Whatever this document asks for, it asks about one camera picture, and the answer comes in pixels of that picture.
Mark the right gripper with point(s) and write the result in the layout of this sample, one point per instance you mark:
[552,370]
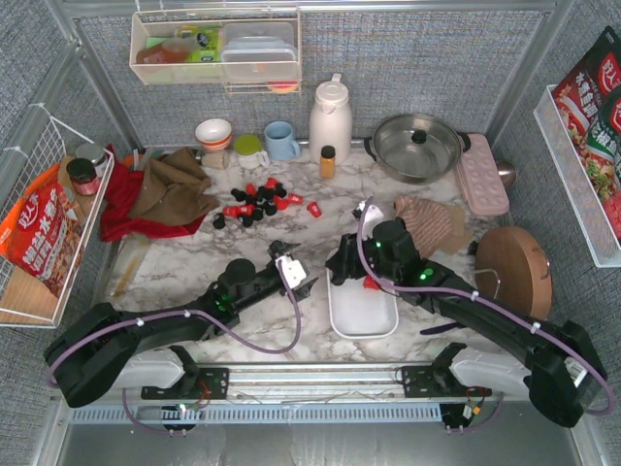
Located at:
[345,257]

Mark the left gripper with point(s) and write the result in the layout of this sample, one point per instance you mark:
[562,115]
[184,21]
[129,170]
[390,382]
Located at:
[286,280]

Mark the white storage tray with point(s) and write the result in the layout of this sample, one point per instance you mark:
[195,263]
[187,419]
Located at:
[359,312]

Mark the striped pink cloth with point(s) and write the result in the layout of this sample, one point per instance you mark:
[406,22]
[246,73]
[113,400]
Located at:
[432,225]

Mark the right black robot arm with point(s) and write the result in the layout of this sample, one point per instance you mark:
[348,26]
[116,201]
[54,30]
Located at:
[556,367]

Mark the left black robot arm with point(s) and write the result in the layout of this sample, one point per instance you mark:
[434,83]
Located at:
[87,358]

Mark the pile of capsules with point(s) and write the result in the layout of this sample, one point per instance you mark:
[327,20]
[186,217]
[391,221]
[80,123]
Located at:
[254,202]

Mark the lone red capsule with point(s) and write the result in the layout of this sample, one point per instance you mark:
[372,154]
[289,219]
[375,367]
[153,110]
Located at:
[314,209]

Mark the orange spice bottle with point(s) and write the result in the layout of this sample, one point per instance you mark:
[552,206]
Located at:
[327,162]

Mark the blue mug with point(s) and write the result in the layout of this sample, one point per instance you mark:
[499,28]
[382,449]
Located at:
[280,141]

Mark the green lid cup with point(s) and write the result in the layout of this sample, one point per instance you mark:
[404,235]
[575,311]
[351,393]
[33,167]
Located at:
[250,153]

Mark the small glass cup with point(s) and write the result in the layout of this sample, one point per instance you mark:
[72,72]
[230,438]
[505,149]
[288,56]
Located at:
[218,160]

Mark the steel pot with lid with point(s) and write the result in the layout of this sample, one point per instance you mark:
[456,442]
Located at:
[416,148]

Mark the brown cloth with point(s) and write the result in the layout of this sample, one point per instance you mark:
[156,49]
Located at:
[173,190]

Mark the white thermos jug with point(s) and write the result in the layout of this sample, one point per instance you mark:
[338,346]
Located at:
[331,120]

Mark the white orange bowl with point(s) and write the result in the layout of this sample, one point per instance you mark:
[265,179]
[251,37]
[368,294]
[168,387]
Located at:
[214,134]

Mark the pink egg tray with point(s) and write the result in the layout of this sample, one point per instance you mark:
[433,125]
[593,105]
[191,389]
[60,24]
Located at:
[478,176]

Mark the round wooden board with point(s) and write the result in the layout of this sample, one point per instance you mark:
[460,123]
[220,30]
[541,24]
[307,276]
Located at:
[511,267]

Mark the red cloth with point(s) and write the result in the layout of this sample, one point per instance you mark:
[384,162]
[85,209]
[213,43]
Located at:
[122,192]

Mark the clear plastic containers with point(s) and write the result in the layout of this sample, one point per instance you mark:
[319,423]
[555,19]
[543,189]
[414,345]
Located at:
[256,52]

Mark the red jar black lid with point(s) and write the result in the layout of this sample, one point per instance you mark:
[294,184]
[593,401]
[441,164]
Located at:
[83,176]

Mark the green label bottle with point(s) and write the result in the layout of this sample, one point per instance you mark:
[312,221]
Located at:
[209,42]

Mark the red snack bag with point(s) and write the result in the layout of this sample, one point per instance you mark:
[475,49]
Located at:
[38,236]

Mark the red seasoning packets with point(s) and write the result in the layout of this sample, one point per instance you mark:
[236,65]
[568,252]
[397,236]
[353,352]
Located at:
[588,102]

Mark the metal base rail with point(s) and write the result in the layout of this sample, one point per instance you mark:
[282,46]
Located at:
[167,395]

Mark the cream wall shelf basket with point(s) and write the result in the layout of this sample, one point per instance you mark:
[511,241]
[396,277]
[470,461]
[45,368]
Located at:
[157,56]

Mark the white wire basket right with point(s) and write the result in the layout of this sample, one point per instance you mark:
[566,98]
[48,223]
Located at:
[587,209]

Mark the white wire basket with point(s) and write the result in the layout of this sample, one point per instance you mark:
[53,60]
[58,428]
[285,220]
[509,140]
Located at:
[587,209]
[25,302]

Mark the white wire basket left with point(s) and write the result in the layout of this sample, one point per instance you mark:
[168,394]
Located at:
[25,302]

